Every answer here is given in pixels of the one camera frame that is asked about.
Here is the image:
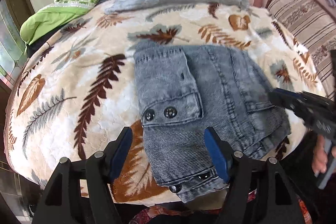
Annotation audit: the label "stained glass door panel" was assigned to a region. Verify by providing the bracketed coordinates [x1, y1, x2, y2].
[0, 0, 27, 83]

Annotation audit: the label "striped floral cushion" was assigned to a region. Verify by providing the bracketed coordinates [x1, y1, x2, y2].
[266, 0, 336, 100]

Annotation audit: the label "leaf print blanket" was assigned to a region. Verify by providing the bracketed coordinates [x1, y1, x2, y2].
[4, 1, 328, 203]

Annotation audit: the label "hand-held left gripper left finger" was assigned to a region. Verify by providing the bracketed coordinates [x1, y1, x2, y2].
[31, 126, 133, 224]

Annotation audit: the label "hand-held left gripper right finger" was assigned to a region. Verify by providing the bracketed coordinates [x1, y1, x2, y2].
[204, 126, 305, 224]

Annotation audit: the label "dark cloth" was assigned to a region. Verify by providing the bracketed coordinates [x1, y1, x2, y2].
[25, 0, 117, 58]

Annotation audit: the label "person's right hand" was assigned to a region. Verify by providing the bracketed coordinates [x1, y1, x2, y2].
[312, 135, 328, 177]

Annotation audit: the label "red patterned clothing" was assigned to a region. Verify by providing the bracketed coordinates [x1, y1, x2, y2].
[129, 195, 313, 224]

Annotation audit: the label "grey denim pants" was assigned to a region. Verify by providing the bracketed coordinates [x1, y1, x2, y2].
[133, 42, 292, 204]

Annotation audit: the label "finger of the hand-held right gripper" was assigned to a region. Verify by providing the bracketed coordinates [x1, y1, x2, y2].
[268, 87, 303, 112]

